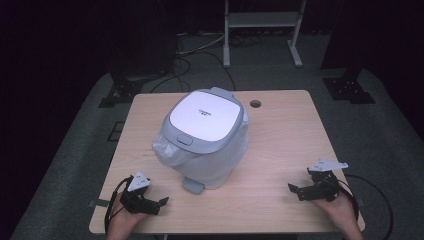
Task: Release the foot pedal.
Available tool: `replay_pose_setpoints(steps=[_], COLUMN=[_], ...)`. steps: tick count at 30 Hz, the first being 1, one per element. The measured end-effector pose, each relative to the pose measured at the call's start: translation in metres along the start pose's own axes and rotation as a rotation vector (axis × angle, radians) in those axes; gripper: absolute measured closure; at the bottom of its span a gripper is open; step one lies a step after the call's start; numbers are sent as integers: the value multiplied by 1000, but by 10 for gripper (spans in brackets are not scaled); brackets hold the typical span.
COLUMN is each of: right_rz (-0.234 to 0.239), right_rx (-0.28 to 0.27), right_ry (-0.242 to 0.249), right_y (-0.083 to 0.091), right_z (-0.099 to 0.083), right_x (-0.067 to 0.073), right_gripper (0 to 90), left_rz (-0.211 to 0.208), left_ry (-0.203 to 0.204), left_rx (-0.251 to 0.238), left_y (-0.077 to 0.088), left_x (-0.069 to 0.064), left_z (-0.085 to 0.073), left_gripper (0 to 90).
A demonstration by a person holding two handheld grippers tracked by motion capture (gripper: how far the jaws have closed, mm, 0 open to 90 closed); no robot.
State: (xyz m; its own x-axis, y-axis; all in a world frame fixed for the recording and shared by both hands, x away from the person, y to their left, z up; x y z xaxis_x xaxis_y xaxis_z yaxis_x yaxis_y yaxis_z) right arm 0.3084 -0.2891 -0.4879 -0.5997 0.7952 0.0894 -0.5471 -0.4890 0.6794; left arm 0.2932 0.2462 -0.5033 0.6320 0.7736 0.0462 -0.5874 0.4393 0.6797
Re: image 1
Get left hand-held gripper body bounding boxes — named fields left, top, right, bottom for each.
left=119, top=170, right=152, bottom=215

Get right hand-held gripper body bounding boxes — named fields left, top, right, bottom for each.
left=306, top=158, right=350, bottom=203

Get white pedal bin grey lid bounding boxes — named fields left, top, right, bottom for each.
left=151, top=86, right=250, bottom=195

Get grey tape tab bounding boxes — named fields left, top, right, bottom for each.
left=88, top=198, right=111, bottom=209

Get clear plastic bin liner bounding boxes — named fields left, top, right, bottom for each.
left=151, top=109, right=250, bottom=190

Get dark floor socket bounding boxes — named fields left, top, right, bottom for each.
left=106, top=121, right=125, bottom=143

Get black stand base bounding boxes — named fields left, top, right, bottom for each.
left=97, top=63, right=145, bottom=109
left=322, top=68, right=376, bottom=105

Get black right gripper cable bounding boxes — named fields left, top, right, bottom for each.
left=337, top=173, right=395, bottom=240

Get black floor cable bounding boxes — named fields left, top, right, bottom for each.
left=149, top=50, right=238, bottom=94

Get grey floor cable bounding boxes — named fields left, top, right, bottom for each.
left=176, top=31, right=227, bottom=56

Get white metal desk frame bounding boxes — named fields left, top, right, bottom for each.
left=222, top=0, right=308, bottom=70

